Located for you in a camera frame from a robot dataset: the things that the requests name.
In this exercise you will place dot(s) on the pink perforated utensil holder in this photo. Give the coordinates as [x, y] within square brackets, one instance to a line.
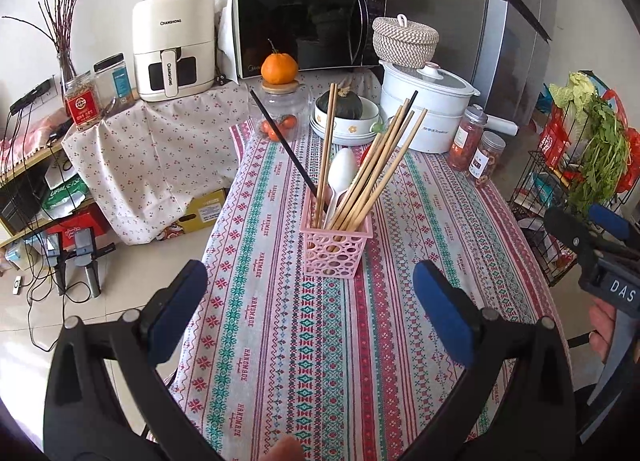
[331, 253]

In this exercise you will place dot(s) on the woven white lidded basket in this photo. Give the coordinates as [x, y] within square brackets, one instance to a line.
[403, 42]

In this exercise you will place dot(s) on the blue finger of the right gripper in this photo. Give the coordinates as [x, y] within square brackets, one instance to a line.
[612, 223]
[568, 230]

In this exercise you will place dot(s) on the white electric cooking pot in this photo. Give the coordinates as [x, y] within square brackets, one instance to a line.
[445, 96]

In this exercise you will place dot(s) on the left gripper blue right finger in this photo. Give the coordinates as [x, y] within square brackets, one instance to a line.
[454, 317]

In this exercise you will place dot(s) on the black chopstick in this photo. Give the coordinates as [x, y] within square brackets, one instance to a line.
[284, 143]
[409, 102]

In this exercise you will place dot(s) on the white floral ceramic bowl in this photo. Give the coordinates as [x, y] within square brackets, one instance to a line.
[350, 133]

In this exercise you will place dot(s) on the jar of dried fruit rings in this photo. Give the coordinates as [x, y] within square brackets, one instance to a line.
[485, 158]

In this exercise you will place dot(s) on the red label glass jar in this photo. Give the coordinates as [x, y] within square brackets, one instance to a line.
[82, 100]

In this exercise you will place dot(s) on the yellow cardboard box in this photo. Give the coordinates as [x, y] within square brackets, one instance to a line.
[202, 212]

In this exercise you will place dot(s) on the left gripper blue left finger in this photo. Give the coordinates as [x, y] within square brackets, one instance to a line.
[165, 317]

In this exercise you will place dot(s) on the person's left hand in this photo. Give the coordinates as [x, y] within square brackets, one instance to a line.
[287, 448]

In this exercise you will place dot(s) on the orange tangerine on jar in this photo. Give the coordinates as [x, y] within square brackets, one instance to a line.
[279, 68]

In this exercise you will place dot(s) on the blue label clear container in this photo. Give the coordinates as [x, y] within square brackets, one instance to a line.
[113, 85]

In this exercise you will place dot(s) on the bamboo chopstick bundle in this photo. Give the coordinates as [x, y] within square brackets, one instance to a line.
[375, 161]

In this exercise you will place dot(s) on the long bamboo chopstick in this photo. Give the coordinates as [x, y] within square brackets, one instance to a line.
[324, 162]

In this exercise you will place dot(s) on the green leafy vegetables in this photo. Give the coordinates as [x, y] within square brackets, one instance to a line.
[599, 150]

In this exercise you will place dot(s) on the black wire rack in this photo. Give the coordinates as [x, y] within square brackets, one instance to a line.
[540, 187]

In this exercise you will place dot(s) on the white air fryer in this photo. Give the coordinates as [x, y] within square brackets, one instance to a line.
[174, 48]

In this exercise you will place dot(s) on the glass jar with tangerines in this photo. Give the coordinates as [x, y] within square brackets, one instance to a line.
[289, 105]

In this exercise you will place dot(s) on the dark green squash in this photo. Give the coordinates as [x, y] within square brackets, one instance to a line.
[348, 105]

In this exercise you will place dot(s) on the jar of red dried berries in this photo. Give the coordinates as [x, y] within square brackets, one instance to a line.
[467, 138]

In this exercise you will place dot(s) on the grey refrigerator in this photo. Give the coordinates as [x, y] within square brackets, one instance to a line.
[501, 47]

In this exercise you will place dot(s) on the black microwave oven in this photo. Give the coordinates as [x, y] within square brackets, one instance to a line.
[317, 34]

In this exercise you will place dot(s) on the white plastic spoon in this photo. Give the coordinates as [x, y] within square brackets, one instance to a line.
[342, 172]

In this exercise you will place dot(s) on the dried twig branches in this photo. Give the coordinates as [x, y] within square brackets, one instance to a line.
[57, 26]

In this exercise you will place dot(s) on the person's right hand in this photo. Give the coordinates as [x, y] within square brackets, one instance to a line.
[602, 317]

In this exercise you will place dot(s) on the floral white cloth cover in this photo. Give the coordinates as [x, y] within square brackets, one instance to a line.
[143, 166]

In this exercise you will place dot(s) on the patterned handmade tablecloth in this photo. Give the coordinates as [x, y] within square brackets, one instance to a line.
[351, 368]

